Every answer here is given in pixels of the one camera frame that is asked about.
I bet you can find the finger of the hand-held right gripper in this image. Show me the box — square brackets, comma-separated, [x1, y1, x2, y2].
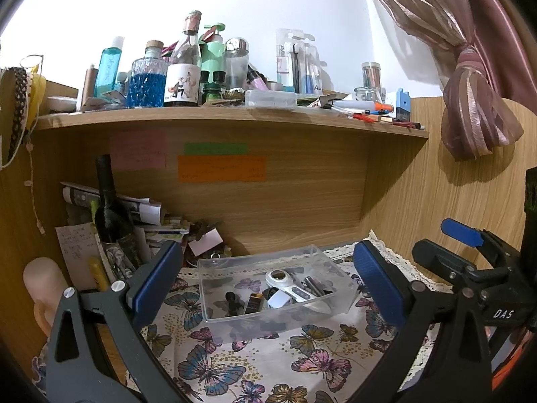
[442, 217, 526, 270]
[412, 238, 478, 289]

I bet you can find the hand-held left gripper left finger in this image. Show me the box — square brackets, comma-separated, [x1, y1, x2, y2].
[45, 240, 185, 403]

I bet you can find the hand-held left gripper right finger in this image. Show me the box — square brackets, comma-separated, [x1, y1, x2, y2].
[348, 240, 491, 403]

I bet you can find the clear plastic box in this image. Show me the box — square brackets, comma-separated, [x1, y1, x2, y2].
[196, 243, 357, 324]

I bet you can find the white handheld electronic device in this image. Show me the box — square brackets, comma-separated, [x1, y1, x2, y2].
[265, 269, 332, 313]

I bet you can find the white tape roll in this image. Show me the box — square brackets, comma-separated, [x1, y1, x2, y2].
[267, 290, 294, 309]

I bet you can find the thin yellow candle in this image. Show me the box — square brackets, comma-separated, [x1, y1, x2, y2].
[88, 256, 110, 292]

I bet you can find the pile of papers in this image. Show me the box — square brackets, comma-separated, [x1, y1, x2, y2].
[59, 181, 191, 253]

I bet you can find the white paper tag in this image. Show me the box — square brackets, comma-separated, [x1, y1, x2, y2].
[187, 229, 224, 257]

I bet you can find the dark wine bottle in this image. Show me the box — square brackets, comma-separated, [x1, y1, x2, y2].
[93, 154, 141, 269]

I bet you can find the handwritten white note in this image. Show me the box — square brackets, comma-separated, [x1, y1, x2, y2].
[55, 223, 101, 290]

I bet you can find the orange sticky note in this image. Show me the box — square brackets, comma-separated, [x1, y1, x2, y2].
[177, 155, 267, 183]

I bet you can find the pink sticky note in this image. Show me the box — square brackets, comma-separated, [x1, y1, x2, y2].
[110, 132, 167, 169]

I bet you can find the butterfly print tablecloth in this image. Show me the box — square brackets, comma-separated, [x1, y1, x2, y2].
[126, 229, 454, 403]

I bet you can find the small blue box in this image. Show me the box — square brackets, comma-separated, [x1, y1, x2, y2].
[395, 88, 412, 122]

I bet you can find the green sticky note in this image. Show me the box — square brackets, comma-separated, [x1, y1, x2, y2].
[184, 143, 249, 156]

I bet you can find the group of pens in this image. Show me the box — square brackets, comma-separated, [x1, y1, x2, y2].
[331, 100, 424, 131]

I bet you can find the blue cartoon sticker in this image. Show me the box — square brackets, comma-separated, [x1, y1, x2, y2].
[31, 353, 49, 393]

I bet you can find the pink striped curtain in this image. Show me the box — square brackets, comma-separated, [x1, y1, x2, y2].
[356, 0, 537, 161]

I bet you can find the glass jar with silver foil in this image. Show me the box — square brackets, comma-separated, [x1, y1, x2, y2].
[361, 62, 382, 91]

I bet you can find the wooden shelf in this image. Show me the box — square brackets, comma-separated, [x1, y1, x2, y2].
[34, 105, 429, 140]

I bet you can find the glass decanter with blue beads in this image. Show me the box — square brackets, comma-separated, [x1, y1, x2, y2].
[127, 41, 170, 108]

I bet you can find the clear bottle with illustrated label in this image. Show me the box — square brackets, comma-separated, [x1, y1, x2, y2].
[163, 9, 203, 107]

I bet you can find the dark green ink bottle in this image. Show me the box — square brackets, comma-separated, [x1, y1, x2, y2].
[203, 71, 227, 101]

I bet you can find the brown cardboard tube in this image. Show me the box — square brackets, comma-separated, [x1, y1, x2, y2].
[82, 65, 99, 110]

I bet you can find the flat white plastic case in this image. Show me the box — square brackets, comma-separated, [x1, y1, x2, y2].
[244, 89, 298, 110]

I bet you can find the tall blue liquid bottle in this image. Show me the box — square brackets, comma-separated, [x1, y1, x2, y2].
[94, 36, 125, 98]

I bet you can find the patterned lace ribbon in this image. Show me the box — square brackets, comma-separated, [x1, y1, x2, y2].
[0, 66, 30, 164]

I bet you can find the clear tumbler with silver lid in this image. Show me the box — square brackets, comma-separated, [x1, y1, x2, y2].
[224, 37, 250, 91]

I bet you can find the green pump bottle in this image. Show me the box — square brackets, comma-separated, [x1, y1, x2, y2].
[200, 23, 225, 93]

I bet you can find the toothbrush blister pack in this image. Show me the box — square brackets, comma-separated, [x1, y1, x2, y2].
[275, 29, 322, 95]

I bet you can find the white hanging cable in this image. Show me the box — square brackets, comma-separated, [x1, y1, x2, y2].
[26, 138, 45, 236]

